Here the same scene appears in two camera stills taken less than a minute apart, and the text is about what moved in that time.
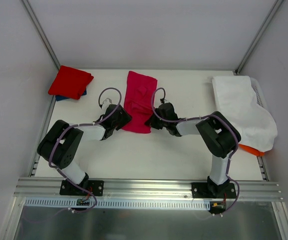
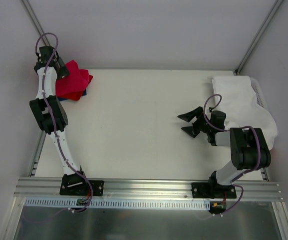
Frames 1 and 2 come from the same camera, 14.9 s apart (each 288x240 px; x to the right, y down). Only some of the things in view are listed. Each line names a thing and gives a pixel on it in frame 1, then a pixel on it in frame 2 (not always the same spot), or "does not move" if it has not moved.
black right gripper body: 155,121 → 199,124
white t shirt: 236,98 does not move
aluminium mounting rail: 49,188 does not move
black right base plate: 206,190 does not move
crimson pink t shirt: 140,95 → 77,80
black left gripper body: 123,119 → 46,51
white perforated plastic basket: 255,85 does not move
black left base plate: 96,187 does not move
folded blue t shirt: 60,97 does not move
